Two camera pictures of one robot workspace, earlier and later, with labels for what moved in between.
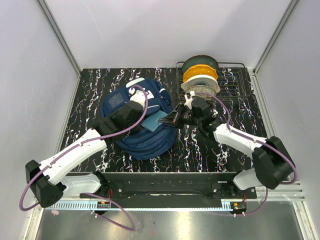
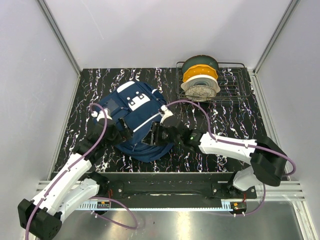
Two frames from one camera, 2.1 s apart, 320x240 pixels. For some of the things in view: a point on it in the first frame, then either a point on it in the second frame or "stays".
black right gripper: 171,118 -> 151,138
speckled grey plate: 202,88 stays
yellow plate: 199,69 stays
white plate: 201,80 stays
